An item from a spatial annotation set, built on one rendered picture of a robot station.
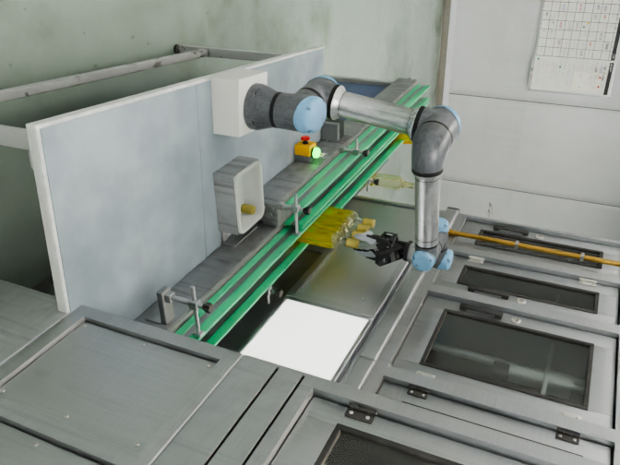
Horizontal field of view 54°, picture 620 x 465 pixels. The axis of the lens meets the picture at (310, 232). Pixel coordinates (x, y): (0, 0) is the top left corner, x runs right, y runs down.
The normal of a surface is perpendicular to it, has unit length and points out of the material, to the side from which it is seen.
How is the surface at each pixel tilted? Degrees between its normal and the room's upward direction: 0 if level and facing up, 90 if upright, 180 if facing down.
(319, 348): 90
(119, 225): 0
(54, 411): 90
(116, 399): 90
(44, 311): 90
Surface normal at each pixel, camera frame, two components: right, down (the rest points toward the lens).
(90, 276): 0.91, 0.18
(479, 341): -0.02, -0.88
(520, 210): -0.42, 0.44
